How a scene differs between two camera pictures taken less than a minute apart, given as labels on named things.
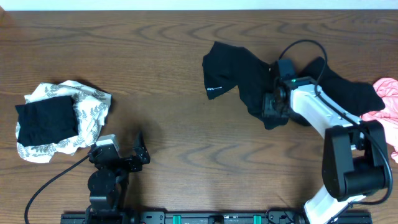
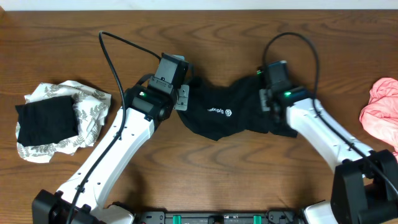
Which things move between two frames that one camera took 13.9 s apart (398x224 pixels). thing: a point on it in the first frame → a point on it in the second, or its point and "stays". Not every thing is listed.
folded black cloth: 47,121 stays
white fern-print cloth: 92,107 stays
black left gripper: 142,157 → 182,103
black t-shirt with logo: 227,66 → 219,109
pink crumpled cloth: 387,117 stays
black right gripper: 267,109 stays
